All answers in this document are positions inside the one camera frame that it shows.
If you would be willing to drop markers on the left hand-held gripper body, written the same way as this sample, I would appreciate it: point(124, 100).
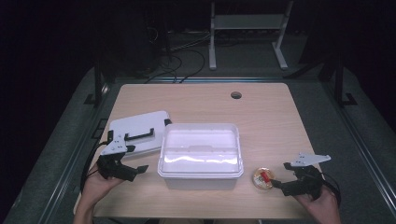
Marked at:
point(113, 146)

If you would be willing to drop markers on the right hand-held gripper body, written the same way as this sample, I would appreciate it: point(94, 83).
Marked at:
point(308, 183)

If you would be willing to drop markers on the round clear cup red item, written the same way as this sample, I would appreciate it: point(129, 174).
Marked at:
point(263, 179)

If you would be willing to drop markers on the white plastic storage box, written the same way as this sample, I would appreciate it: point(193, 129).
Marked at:
point(200, 155)

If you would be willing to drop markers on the person's right hand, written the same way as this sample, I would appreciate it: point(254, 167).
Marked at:
point(325, 210)

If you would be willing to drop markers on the person's left hand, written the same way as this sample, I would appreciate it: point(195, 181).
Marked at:
point(96, 188)

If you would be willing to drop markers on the white metal stand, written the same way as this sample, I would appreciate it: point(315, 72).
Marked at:
point(249, 23)

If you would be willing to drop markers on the black table edge bracket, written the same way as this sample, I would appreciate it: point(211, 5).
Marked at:
point(99, 129)

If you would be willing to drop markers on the black metal stand post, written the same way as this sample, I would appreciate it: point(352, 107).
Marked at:
point(98, 81)
point(340, 84)

